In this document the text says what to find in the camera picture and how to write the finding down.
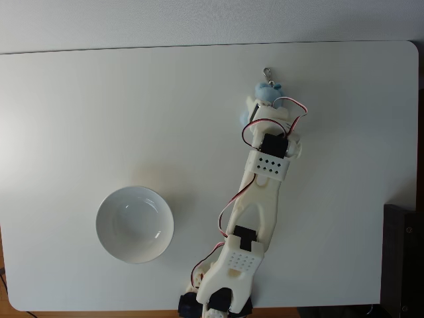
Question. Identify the white ceramic bowl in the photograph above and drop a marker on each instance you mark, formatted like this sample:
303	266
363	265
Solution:
134	225

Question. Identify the dark wooden cabinet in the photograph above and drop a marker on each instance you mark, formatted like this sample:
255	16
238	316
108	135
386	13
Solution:
402	265

